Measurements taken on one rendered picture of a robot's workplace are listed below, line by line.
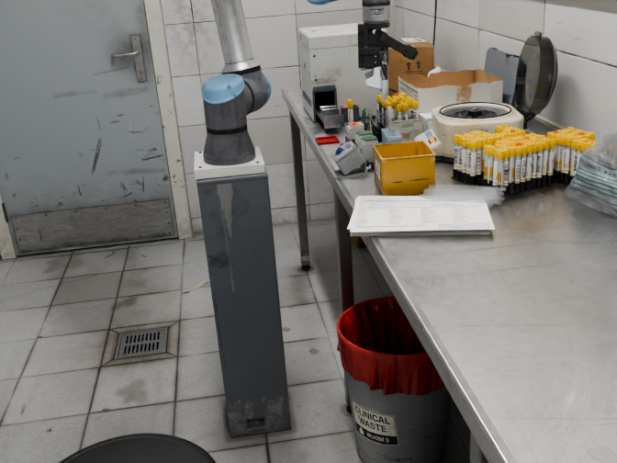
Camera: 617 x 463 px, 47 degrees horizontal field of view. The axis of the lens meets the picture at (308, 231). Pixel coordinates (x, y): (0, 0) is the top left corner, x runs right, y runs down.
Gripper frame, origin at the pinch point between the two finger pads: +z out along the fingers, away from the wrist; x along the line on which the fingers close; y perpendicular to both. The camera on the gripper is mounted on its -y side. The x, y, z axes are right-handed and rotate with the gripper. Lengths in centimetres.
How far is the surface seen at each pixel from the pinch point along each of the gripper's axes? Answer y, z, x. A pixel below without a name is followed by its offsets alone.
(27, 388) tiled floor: 133, 108, -20
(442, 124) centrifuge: -15.2, 7.2, 4.8
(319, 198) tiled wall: 30, 93, -182
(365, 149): 5.6, 14.2, 2.2
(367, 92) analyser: 4, 9, -53
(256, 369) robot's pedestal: 41, 82, 9
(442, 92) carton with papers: -18.8, 4.8, -27.8
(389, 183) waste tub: 0.2, 14.6, 32.2
